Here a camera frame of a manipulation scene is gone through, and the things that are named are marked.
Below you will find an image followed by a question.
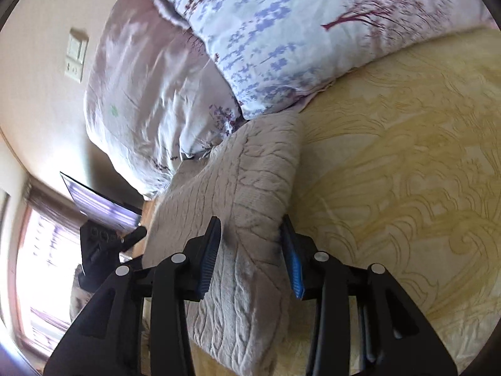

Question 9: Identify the bright curtained window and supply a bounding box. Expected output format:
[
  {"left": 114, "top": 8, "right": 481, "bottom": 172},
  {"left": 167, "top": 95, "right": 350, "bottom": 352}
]
[{"left": 12, "top": 203, "right": 81, "bottom": 357}]

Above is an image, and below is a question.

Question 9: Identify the dark laptop screen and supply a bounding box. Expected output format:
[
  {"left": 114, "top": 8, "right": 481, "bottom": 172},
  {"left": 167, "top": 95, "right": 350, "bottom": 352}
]
[{"left": 60, "top": 172, "right": 142, "bottom": 233}]

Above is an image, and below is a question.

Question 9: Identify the white blue floral pillow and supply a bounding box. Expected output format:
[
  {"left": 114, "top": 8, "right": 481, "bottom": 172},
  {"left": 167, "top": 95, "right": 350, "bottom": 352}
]
[{"left": 152, "top": 0, "right": 492, "bottom": 119}]

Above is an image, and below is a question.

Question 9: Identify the pink floral pillow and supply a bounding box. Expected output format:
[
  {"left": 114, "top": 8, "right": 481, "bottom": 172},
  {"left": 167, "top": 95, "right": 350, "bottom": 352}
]
[{"left": 84, "top": 0, "right": 244, "bottom": 200}]

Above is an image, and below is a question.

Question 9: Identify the beige cable-knit sweater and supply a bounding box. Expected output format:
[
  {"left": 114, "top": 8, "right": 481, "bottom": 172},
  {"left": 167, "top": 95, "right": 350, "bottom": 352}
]
[{"left": 143, "top": 110, "right": 302, "bottom": 375}]

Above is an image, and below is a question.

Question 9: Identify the white wall switch plate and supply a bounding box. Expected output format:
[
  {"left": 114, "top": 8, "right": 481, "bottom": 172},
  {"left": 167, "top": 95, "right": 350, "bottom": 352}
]
[{"left": 65, "top": 28, "right": 88, "bottom": 83}]

